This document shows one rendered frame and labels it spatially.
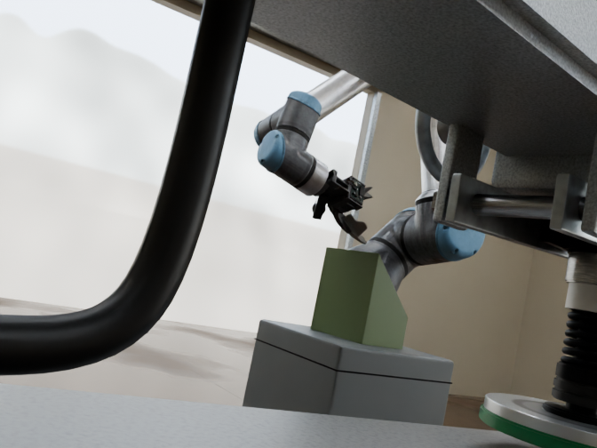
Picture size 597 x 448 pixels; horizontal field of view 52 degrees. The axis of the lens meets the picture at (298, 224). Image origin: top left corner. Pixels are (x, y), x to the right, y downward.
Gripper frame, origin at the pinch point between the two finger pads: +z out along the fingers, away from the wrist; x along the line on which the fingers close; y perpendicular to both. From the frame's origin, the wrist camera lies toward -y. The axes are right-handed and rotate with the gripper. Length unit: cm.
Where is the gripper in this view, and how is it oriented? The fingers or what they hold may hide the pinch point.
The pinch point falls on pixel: (367, 220)
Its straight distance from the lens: 166.1
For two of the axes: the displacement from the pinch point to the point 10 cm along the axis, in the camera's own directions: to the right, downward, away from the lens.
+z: 7.5, 4.6, 4.8
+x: 1.6, -8.3, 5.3
